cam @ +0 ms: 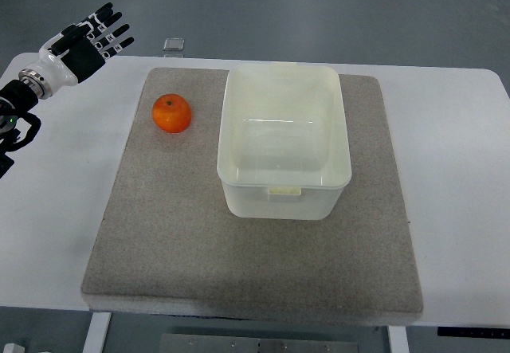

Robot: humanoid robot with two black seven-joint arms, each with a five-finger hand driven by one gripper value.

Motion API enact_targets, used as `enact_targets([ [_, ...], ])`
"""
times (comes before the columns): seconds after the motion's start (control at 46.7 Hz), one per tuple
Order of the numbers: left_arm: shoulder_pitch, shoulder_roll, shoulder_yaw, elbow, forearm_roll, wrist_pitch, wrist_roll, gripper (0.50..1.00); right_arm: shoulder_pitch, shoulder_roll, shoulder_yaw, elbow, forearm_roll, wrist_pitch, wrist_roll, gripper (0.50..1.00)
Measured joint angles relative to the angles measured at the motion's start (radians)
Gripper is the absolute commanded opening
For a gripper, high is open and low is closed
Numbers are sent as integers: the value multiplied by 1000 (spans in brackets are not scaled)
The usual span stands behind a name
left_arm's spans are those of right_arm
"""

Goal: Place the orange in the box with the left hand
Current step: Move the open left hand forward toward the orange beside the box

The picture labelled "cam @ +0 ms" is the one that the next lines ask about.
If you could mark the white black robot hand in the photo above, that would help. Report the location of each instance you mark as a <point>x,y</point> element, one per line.
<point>69,58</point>

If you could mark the orange fruit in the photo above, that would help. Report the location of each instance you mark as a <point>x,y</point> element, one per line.
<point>171,113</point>

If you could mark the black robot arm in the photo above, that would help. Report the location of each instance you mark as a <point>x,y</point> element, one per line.
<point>19,125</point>

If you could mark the white plastic box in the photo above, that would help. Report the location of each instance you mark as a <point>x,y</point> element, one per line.
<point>283,149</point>

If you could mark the small clear square floor plate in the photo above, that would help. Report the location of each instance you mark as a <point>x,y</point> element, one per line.
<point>173,44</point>

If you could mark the grey felt mat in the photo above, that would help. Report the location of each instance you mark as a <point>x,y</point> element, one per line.
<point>169,244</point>

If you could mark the white table leg left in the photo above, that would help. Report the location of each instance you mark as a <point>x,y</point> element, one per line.
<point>97,332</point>

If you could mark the white table leg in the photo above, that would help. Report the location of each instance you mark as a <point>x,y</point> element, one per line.
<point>97,332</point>
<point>398,339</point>

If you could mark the small white floor object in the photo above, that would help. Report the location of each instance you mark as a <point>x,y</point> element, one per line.
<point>13,348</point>

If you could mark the white table leg right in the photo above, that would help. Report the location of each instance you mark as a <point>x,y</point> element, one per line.
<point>398,339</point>

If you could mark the black control panel strip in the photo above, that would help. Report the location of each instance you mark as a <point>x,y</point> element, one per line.
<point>477,333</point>

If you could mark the grey metal base plate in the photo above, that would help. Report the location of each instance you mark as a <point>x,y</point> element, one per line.
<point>227,344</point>

